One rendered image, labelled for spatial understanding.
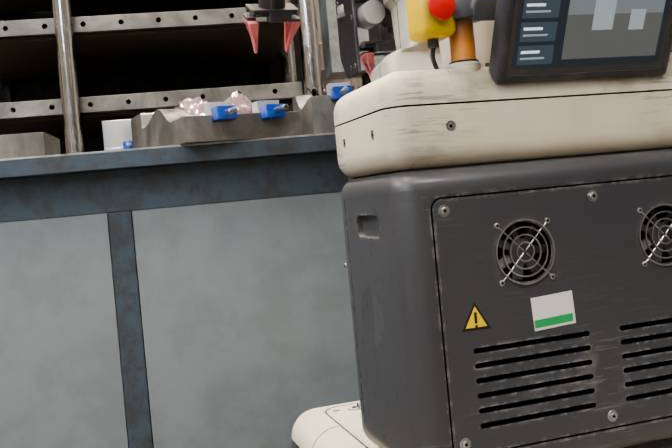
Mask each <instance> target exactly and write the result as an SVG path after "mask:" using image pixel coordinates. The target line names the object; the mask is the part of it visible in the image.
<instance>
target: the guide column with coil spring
mask: <svg viewBox="0 0 672 448"><path fill-rule="evenodd" d="M52 7H53V18H54V28H55V39H56V50H57V61H58V72H59V82H60V93H61V104H62V115H63V126H64V136H65V147H66V154H71V153H84V152H85V149H84V138H83V127H82V116H81V106H80V95H79V84H78V73H77V62H76V51H75V41H74V30H73V19H72V8H71V0H52Z"/></svg>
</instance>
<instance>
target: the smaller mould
mask: <svg viewBox="0 0 672 448"><path fill-rule="evenodd" d="M60 154H61V149H60V139H58V138H56V137H54V136H52V135H49V134H47V133H45V132H34V133H20V134H7V135H0V159H9V158H22V157H34V156H47V155H60Z"/></svg>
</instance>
